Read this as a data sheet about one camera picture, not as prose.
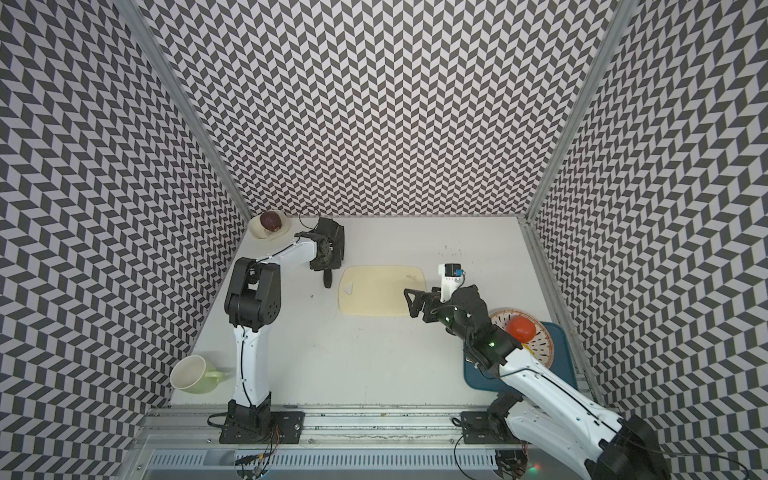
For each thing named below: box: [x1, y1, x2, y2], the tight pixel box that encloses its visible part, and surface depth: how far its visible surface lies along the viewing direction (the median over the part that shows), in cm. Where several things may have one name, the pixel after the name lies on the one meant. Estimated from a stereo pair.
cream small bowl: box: [248, 211, 290, 240], surface depth 118 cm
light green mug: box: [170, 355, 226, 395], surface depth 75 cm
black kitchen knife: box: [323, 269, 333, 289], surface depth 101 cm
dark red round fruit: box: [260, 211, 282, 231], surface depth 116 cm
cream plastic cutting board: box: [338, 265, 427, 315], surface depth 103 cm
